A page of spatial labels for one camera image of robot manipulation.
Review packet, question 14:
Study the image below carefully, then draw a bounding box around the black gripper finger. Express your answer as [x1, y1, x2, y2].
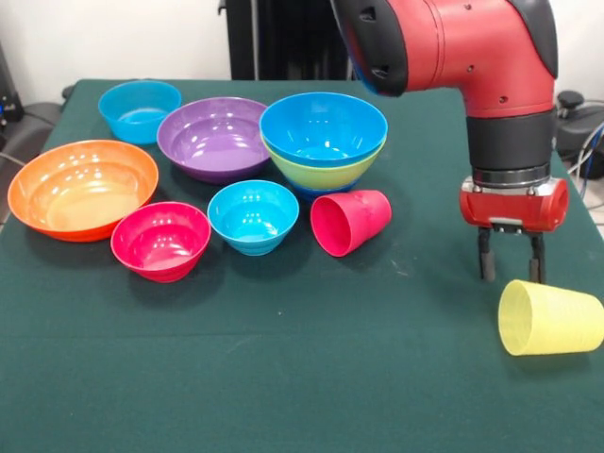
[476, 225, 497, 284]
[527, 230, 548, 286]

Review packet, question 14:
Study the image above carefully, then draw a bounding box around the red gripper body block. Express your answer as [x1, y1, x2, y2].
[458, 176, 571, 235]

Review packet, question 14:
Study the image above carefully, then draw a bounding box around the yellow cup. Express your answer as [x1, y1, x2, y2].
[497, 278, 604, 358]

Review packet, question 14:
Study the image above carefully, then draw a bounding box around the green bowl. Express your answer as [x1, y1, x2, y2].
[260, 133, 389, 192]

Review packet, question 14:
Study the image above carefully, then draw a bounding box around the large blue bowl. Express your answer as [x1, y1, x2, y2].
[258, 92, 390, 168]

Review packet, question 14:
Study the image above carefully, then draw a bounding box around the grey round floor base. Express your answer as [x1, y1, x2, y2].
[0, 101, 62, 161]
[555, 91, 604, 164]

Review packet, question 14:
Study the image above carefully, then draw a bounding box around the pink cup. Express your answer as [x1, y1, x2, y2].
[310, 189, 394, 259]

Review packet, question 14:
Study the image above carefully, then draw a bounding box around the small dark blue bowl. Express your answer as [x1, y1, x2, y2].
[293, 175, 365, 199]

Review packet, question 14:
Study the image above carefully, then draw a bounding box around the dark green table cloth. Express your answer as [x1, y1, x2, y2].
[0, 78, 604, 453]

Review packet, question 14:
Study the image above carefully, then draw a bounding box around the small cyan bowl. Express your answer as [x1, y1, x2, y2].
[206, 178, 301, 258]

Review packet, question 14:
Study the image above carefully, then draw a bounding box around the purple bowl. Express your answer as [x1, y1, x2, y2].
[156, 96, 272, 185]

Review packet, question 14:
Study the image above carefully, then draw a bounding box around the pink bowl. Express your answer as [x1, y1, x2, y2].
[109, 201, 213, 285]

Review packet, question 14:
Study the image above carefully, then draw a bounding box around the translucent blue bowl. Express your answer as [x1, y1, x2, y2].
[97, 79, 183, 145]

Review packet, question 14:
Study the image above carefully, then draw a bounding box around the orange bowl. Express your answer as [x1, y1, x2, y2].
[7, 139, 160, 243]

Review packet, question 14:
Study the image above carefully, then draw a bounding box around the dark equipment unit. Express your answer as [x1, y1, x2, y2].
[0, 44, 25, 138]

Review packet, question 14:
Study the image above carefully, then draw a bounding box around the tangle of floor cables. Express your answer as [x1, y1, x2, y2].
[565, 120, 604, 211]

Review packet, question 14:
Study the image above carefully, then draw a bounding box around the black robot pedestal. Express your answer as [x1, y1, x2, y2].
[217, 0, 362, 82]

